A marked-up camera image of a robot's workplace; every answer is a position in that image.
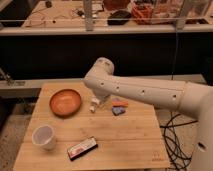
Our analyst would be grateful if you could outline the orange ceramic bowl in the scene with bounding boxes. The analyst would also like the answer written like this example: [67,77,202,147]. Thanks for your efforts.
[49,89,81,117]

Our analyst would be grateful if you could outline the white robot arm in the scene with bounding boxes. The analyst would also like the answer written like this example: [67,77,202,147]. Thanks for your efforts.
[84,57,213,171]

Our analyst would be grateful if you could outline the white tube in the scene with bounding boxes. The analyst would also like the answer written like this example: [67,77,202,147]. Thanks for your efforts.
[89,97,100,113]

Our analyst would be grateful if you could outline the orange carrot toy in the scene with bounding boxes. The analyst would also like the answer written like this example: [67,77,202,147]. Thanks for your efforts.
[112,101,129,107]

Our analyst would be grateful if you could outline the blue sponge block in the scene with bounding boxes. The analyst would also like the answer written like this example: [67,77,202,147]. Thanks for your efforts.
[112,106,126,116]

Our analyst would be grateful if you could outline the black and white box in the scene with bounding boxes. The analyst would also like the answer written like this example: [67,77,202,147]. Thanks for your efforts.
[67,137,98,161]

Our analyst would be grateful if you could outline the white plastic cup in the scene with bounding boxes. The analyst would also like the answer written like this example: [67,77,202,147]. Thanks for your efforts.
[32,125,56,150]

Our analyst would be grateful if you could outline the orange basket on shelf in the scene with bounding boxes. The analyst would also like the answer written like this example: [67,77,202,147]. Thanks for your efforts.
[131,5,152,25]

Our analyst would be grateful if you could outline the metal clamp at left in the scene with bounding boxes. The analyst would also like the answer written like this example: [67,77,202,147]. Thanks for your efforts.
[0,67,25,86]

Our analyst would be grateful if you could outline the grey metal post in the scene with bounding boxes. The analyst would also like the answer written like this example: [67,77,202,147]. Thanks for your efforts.
[83,0,93,31]

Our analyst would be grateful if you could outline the black floor cables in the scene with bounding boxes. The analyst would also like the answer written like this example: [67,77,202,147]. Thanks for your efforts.
[159,111,201,171]

